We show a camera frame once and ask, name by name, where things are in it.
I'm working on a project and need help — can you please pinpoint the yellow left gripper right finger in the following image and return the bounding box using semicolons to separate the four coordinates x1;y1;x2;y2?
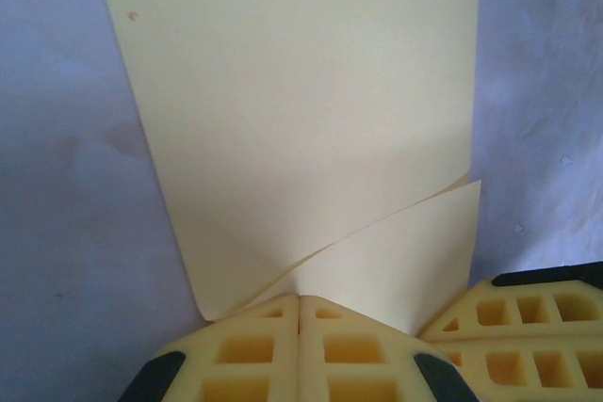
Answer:
300;294;466;402

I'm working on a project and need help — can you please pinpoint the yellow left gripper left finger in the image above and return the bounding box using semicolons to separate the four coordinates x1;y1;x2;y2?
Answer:
120;293;301;402

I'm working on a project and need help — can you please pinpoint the yellow paper sheet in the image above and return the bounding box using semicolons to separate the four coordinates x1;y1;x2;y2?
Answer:
89;0;484;338

